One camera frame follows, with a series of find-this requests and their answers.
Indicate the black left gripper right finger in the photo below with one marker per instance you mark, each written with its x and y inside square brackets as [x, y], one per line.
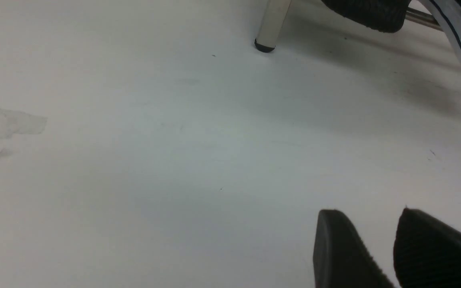
[427, 252]

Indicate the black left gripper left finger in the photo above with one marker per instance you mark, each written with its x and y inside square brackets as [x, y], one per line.
[340, 257]

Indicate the silver metal shoe rack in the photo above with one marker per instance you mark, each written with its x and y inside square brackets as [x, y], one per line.
[276, 12]

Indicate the black knit sneaker left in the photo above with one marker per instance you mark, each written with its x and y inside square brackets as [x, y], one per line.
[386, 16]

